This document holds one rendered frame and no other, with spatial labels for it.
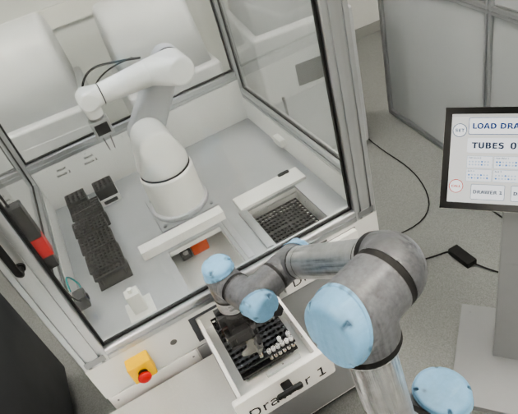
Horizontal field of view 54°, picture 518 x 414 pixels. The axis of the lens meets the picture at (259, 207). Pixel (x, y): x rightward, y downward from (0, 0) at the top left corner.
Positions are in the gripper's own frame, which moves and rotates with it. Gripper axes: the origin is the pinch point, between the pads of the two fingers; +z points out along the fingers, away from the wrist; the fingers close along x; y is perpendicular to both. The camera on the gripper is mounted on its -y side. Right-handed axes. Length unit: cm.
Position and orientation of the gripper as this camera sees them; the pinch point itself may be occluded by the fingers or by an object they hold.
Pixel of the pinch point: (259, 346)
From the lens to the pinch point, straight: 144.8
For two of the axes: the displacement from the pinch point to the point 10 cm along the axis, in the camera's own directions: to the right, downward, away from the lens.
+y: -8.7, 4.5, -2.1
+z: 2.4, 7.4, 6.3
